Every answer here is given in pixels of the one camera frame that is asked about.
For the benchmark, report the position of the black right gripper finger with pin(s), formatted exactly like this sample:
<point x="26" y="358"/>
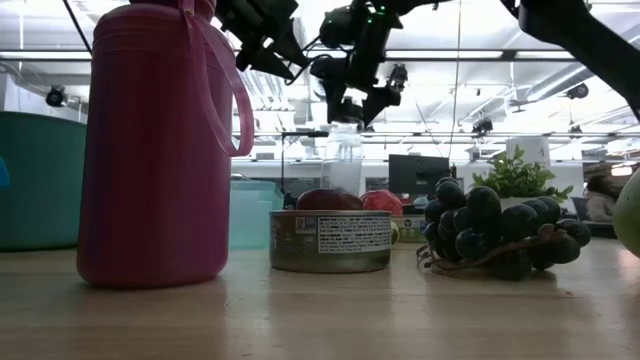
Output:
<point x="345" y="110"/>
<point x="382" y="100"/>

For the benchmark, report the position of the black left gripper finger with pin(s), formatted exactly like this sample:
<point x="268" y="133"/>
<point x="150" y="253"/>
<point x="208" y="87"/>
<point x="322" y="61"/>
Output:
<point x="262" y="61"/>
<point x="296" y="47"/>

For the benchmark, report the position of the clear bottle with black cap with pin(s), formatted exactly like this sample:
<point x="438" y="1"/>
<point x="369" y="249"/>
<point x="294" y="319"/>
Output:
<point x="344" y="165"/>

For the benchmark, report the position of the red round fruit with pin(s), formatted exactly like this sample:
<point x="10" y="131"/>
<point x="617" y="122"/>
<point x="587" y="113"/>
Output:
<point x="382" y="202"/>

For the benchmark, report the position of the dark purple grape bunch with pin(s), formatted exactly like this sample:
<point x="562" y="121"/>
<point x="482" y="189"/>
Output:
<point x="480" y="225"/>

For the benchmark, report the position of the pink plastic water bottle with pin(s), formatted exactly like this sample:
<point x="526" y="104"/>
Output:
<point x="150" y="175"/>

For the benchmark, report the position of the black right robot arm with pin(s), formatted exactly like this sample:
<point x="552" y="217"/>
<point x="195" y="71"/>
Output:
<point x="590" y="45"/>

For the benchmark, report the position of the black computer monitor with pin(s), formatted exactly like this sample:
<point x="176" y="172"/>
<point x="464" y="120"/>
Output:
<point x="417" y="175"/>

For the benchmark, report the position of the black ceiling spotlight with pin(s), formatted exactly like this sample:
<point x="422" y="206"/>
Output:
<point x="482" y="126"/>
<point x="55" y="96"/>
<point x="578" y="91"/>

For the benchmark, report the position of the silver can with green label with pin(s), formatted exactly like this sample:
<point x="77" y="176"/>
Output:
<point x="407" y="230"/>

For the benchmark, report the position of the labelled tuna can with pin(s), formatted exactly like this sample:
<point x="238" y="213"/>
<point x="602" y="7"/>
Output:
<point x="330" y="245"/>

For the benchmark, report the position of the translucent teal plastic tray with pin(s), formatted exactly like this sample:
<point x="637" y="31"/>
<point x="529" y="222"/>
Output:
<point x="252" y="215"/>

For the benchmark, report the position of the small green potted plant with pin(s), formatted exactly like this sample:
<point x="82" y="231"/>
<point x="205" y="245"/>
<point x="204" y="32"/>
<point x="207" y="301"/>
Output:
<point x="515" y="180"/>

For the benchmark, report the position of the person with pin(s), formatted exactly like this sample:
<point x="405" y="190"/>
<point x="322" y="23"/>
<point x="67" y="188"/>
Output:
<point x="602" y="200"/>

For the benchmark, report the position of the teal plastic bin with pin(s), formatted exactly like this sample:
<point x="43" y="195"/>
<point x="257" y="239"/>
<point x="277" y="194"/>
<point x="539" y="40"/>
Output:
<point x="40" y="190"/>

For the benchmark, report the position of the green pear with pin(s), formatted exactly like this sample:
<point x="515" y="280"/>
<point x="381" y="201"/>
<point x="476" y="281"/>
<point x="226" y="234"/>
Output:
<point x="631" y="220"/>

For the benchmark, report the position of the black overhead camera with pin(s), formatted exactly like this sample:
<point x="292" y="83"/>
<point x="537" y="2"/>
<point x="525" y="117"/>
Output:
<point x="400" y="75"/>

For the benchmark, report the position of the black metal stand frame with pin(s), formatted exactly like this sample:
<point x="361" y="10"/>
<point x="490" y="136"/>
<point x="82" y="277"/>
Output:
<point x="282" y="165"/>

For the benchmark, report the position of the black overhead frame bar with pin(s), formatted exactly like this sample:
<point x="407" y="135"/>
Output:
<point x="510" y="55"/>

